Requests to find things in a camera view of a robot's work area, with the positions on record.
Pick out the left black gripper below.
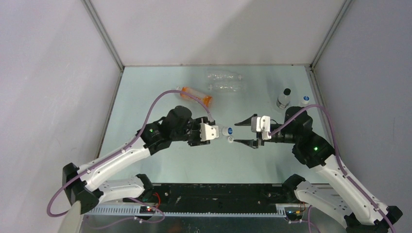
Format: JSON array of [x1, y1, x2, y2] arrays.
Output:
[[171, 116, 210, 147]]

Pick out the clear bottle caps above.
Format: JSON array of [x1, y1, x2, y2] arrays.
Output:
[[219, 126, 233, 137]]

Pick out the small clear bottle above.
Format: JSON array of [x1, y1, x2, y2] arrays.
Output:
[[276, 92, 291, 109]]

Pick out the black bottle cap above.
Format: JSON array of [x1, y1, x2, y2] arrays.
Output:
[[283, 88, 291, 96]]

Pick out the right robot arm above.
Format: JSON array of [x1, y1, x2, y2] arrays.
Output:
[[238, 106, 403, 233]]

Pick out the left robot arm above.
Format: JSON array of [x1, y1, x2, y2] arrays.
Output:
[[63, 106, 217, 214]]

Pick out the orange labelled bottle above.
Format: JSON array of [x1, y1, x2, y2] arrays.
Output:
[[176, 86, 213, 108]]

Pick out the clear bottle second row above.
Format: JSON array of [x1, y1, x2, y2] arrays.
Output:
[[207, 83, 246, 93]]

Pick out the white cap upside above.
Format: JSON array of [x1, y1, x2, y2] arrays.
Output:
[[227, 136, 234, 143]]

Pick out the left electronics board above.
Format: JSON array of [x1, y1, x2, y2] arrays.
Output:
[[139, 206, 156, 215]]

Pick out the electronics board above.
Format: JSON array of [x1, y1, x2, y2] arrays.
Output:
[[139, 206, 156, 215], [285, 210, 305, 223]]

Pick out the right electronics board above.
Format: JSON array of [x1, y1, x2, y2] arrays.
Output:
[[285, 210, 305, 223]]

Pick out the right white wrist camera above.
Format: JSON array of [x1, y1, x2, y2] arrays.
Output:
[[251, 116, 272, 140]]

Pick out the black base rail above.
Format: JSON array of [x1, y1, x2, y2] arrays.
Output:
[[137, 183, 299, 214]]

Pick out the white cable duct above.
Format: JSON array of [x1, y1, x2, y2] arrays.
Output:
[[85, 205, 287, 218]]

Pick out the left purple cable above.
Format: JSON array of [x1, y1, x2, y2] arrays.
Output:
[[46, 90, 215, 218]]

